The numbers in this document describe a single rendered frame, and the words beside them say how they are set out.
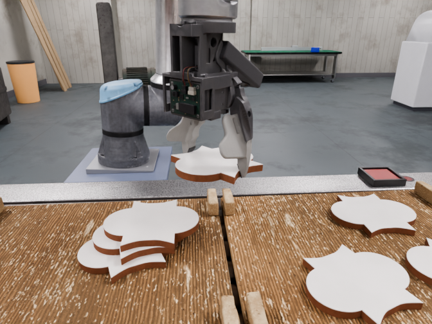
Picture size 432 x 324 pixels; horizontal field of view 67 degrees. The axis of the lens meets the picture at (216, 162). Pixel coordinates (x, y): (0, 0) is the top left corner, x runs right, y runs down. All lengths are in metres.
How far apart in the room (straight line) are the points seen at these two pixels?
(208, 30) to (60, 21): 8.54
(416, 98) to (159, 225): 5.85
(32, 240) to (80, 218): 0.08
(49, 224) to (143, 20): 8.57
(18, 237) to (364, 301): 0.51
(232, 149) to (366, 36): 9.72
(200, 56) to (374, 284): 0.36
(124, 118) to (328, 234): 0.61
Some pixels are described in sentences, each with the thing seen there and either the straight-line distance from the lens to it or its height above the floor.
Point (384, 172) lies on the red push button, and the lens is 0.87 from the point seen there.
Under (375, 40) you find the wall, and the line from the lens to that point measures 10.23.
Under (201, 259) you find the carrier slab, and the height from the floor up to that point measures 0.94.
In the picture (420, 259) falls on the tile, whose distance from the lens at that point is 0.55.
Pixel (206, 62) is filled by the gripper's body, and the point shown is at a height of 1.21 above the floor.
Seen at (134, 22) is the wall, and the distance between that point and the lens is 9.10.
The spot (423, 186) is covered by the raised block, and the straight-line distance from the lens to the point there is 0.75.
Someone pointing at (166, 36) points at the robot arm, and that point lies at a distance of 0.90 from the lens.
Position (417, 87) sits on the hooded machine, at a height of 0.38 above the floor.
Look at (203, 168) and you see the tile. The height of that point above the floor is 1.06.
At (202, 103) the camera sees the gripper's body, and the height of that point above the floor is 1.16.
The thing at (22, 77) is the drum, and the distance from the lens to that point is 6.77.
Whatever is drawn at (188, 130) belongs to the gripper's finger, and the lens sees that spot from 0.51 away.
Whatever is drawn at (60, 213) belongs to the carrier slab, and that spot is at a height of 0.94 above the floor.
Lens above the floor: 1.24
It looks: 22 degrees down
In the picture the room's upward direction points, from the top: straight up
